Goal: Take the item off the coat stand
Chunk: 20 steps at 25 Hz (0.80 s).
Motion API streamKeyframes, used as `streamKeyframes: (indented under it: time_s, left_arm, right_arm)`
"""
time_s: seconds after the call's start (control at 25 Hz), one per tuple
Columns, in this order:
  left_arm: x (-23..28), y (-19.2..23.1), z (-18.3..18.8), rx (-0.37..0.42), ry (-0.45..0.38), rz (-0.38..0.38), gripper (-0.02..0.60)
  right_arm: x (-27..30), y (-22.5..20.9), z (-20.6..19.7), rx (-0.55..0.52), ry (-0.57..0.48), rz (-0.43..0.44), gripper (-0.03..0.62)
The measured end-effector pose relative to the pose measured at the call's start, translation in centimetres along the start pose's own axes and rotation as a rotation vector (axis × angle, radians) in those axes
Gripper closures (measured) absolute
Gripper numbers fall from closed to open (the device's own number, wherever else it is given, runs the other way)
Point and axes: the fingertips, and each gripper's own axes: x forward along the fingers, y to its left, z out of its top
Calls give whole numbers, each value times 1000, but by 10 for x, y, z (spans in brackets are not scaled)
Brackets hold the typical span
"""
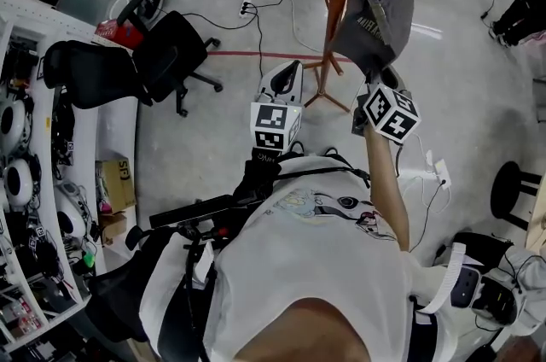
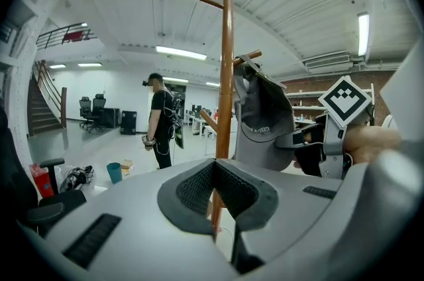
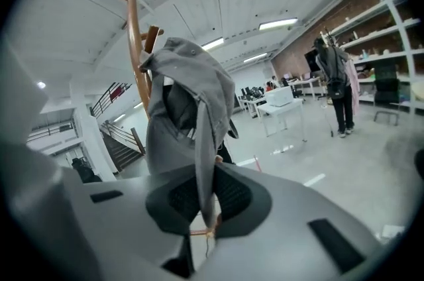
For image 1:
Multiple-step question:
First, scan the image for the printed cardboard box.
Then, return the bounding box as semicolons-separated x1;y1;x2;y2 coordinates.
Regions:
95;157;138;214

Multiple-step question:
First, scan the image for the person's right forearm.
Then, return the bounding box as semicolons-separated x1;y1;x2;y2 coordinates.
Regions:
362;123;411;254

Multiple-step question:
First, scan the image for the white shelf unit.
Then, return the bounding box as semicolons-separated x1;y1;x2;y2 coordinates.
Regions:
0;0;140;353

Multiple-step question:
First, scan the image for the black sensor bar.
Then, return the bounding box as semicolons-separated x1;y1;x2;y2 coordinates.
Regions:
148;192;240;230

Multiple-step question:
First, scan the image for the white round headset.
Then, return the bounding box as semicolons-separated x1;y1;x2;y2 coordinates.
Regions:
0;98;32;157
3;157;40;208
54;179;90;242

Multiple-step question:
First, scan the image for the grey cap item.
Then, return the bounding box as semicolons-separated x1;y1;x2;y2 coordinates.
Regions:
330;0;415;76

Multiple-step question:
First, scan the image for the black power cable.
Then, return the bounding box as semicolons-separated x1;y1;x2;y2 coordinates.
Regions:
181;0;319;79

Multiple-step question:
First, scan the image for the black mesh chair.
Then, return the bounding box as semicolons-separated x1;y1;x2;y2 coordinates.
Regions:
84;223;214;362

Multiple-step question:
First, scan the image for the small open cardboard box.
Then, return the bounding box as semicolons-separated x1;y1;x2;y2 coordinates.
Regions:
99;212;129;247

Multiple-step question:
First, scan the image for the black office chair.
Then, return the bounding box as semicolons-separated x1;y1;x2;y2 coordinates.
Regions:
42;0;224;119

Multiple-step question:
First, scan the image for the white power cable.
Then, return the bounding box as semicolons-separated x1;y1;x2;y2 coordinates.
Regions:
249;0;328;55

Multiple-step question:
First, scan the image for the person's white printed t-shirt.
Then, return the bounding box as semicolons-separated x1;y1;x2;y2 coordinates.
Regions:
139;154;433;362

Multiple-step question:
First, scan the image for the red box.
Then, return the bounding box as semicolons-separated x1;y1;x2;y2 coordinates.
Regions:
94;18;145;50

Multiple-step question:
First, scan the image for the white socket adapter block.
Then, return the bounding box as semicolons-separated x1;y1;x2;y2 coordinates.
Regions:
424;149;453;191

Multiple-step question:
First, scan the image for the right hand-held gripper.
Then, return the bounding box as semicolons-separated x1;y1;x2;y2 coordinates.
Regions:
351;66;421;146

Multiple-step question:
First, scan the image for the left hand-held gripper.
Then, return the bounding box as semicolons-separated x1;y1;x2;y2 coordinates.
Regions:
249;59;306;151

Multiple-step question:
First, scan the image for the black round stool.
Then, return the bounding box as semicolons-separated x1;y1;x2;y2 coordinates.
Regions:
489;160;543;232

